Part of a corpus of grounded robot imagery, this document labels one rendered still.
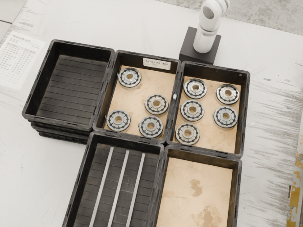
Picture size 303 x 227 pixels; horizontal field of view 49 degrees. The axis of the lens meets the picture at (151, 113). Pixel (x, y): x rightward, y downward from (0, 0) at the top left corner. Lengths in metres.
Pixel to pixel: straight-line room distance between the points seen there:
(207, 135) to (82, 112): 0.55
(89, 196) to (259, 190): 0.72
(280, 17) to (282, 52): 1.16
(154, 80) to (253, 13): 1.64
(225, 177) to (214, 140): 0.16
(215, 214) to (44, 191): 0.73
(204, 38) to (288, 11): 1.61
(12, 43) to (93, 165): 0.88
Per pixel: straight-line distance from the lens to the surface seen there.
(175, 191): 1.34
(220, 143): 1.43
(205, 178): 1.37
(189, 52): 1.67
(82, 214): 1.36
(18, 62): 1.88
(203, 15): 1.49
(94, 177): 1.38
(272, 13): 3.05
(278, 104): 1.73
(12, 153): 1.65
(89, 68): 1.60
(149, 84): 1.52
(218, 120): 1.43
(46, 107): 1.54
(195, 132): 1.39
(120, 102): 1.48
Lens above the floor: 2.14
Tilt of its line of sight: 65 degrees down
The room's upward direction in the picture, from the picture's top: 1 degrees counter-clockwise
